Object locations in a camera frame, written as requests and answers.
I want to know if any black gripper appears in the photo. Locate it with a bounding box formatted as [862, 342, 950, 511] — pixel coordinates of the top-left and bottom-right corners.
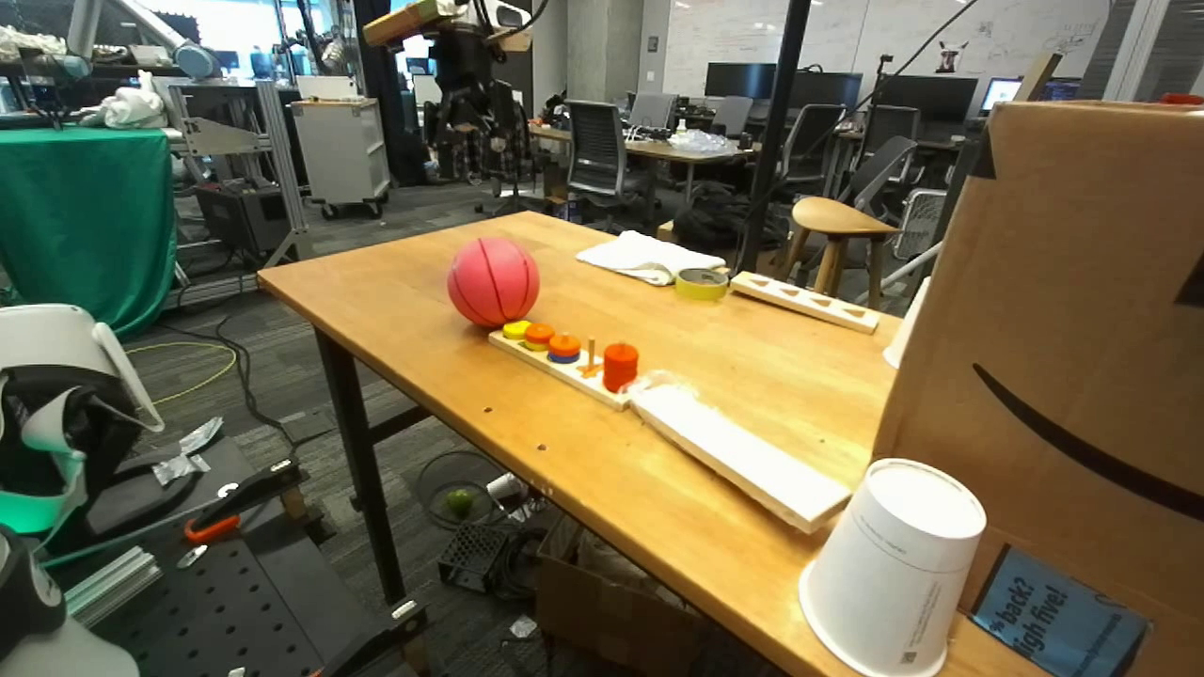
[429, 21, 518, 184]

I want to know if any pink basketball toy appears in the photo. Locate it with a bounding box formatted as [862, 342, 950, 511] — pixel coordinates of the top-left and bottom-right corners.
[444, 232, 545, 334]

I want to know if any white plush toy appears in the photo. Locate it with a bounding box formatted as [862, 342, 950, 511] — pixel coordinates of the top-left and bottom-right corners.
[74, 69, 168, 135]

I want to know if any black office chair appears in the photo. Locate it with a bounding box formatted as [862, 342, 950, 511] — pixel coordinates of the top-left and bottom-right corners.
[666, 175, 783, 262]
[777, 97, 846, 193]
[853, 100, 926, 193]
[560, 92, 631, 204]

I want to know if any tan block with green ends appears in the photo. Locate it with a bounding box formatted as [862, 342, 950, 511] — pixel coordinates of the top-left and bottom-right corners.
[358, 0, 467, 51]

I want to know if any white wheeled cart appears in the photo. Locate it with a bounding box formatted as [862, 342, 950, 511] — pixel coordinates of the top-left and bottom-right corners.
[285, 91, 397, 225]

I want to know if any office desk with clutter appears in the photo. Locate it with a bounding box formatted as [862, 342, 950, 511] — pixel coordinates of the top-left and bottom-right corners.
[522, 118, 765, 205]

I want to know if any white folded cloth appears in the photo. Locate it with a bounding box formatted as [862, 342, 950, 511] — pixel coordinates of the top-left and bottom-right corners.
[574, 225, 735, 293]

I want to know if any grey metal rack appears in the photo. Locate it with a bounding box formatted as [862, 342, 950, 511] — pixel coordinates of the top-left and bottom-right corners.
[160, 72, 311, 274]

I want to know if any small yellow-green bowl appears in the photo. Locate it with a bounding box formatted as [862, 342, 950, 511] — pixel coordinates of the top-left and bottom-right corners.
[671, 260, 735, 309]

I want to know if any red cylinder block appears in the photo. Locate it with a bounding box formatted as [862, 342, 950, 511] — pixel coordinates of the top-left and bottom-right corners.
[597, 339, 643, 398]

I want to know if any wide dark monitor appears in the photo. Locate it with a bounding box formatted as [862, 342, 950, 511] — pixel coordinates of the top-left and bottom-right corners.
[702, 60, 871, 114]

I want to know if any wooden work table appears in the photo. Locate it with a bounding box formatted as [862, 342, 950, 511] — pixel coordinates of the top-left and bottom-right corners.
[253, 205, 1053, 677]

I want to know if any pale wooden strip with holes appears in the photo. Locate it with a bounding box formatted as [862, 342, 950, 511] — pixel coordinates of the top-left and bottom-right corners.
[725, 265, 890, 339]

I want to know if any round wooden stool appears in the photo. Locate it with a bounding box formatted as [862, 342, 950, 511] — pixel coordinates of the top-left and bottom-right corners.
[777, 193, 903, 312]

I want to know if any green table cloth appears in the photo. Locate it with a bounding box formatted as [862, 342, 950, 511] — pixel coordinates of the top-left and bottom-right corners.
[0, 119, 181, 342]

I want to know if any white flat rectangular block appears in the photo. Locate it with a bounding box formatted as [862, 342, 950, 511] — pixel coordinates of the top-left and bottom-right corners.
[626, 375, 858, 540]

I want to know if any dark computer monitor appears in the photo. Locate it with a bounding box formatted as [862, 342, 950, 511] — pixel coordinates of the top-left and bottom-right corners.
[871, 72, 984, 124]

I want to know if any white VR headset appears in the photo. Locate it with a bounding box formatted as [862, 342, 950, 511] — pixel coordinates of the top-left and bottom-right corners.
[0, 302, 172, 509]

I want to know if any lit blue computer monitor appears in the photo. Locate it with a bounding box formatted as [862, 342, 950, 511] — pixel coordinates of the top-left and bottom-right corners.
[977, 76, 1083, 114]

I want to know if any aluminium profile bar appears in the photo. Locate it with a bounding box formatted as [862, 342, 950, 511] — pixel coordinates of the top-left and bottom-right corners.
[62, 540, 168, 632]

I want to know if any white paper cup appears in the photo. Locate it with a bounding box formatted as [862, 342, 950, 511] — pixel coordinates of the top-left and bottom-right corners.
[796, 451, 995, 677]

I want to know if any large cardboard shipping box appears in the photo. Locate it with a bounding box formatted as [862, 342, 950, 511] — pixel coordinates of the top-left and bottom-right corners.
[871, 92, 1204, 677]

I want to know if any orange and blue stacker ring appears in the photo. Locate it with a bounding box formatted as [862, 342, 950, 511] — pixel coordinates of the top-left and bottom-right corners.
[542, 328, 587, 370]

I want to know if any wooden ring stacker board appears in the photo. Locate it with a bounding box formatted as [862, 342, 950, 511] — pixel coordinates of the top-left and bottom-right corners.
[486, 316, 660, 415]

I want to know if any black camera stand pole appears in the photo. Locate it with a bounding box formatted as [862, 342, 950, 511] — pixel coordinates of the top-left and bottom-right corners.
[737, 0, 817, 274]

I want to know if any orange handled tool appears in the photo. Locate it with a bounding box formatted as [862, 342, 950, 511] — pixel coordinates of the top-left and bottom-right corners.
[176, 509, 244, 553]

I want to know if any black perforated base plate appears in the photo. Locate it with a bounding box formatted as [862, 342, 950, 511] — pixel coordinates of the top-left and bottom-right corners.
[73, 455, 438, 677]

